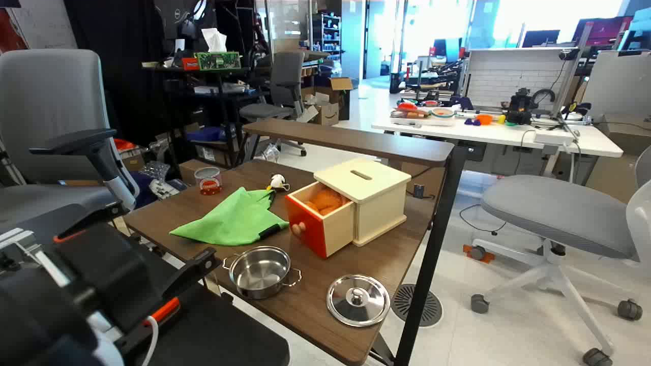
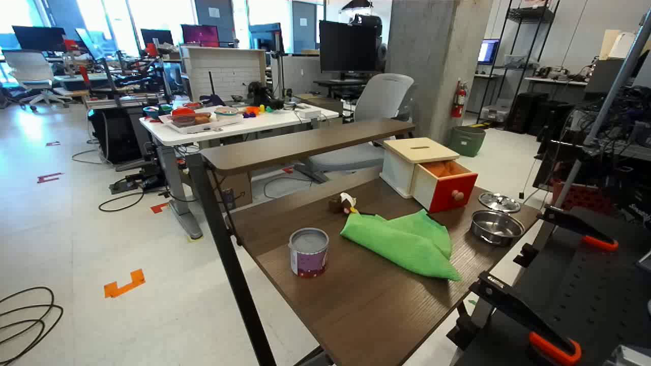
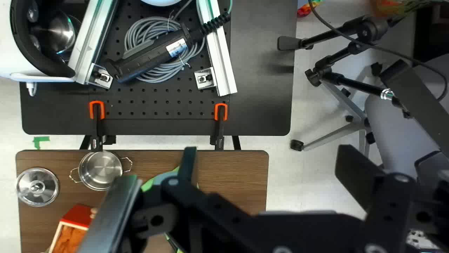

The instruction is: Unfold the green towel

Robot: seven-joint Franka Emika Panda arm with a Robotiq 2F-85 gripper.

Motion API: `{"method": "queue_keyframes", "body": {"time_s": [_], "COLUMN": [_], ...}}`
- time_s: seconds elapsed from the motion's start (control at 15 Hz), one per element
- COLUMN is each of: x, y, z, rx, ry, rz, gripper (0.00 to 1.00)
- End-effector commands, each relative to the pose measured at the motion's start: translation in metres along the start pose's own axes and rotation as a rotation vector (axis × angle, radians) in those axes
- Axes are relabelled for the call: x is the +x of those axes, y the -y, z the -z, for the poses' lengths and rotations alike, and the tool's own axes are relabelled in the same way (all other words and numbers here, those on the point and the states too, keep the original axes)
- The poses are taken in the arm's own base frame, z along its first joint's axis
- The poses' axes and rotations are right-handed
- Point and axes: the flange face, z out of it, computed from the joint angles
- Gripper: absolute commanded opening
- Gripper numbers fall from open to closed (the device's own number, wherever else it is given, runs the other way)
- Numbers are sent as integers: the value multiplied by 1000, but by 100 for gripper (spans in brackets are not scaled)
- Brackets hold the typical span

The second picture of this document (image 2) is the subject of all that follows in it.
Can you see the green towel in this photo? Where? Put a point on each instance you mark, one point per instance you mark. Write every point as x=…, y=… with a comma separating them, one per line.
x=416, y=243

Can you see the small stuffed toy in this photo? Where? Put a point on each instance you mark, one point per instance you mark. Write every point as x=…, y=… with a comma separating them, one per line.
x=345, y=204

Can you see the purple paint can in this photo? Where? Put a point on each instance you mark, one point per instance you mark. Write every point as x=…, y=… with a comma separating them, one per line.
x=307, y=251

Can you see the wooden drawer box red drawer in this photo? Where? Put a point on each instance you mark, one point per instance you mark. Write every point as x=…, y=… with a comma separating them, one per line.
x=427, y=171

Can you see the wooden shelf board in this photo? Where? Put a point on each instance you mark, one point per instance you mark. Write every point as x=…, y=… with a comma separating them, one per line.
x=300, y=145

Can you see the grey office chair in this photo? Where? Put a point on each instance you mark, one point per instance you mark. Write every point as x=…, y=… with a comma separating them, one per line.
x=387, y=97

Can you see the black monitor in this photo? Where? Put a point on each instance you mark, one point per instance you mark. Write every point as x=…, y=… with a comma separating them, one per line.
x=345, y=47

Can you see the green bin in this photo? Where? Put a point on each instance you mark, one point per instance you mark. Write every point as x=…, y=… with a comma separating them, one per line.
x=466, y=142

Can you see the red fire extinguisher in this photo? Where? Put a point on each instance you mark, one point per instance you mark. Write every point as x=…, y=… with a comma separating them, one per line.
x=459, y=100

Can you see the metal lid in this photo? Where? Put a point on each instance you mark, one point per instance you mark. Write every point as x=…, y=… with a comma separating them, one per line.
x=499, y=203

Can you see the white desk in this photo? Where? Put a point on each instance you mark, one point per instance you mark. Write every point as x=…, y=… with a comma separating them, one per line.
x=170, y=140

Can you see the metal bowl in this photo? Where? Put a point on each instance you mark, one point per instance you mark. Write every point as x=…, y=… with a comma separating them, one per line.
x=494, y=229

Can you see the orange floor tape marker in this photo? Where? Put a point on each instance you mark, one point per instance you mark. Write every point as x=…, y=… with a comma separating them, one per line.
x=116, y=290

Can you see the black metal shelf rack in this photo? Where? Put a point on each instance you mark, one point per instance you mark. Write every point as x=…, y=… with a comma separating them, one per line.
x=512, y=54

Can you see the white office chair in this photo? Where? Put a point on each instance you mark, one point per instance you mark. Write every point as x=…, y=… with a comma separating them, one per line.
x=35, y=77

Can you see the black table leg post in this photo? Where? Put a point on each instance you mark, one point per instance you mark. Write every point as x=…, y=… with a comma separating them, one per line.
x=223, y=231

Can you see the orange handled clamp near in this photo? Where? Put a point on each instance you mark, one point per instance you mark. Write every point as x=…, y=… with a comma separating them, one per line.
x=543, y=338

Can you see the orange handled clamp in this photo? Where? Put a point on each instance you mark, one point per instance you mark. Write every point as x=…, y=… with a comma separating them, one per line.
x=588, y=232
x=543, y=338

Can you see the orange handled clamp far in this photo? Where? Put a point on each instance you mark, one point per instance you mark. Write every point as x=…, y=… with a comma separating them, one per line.
x=588, y=232

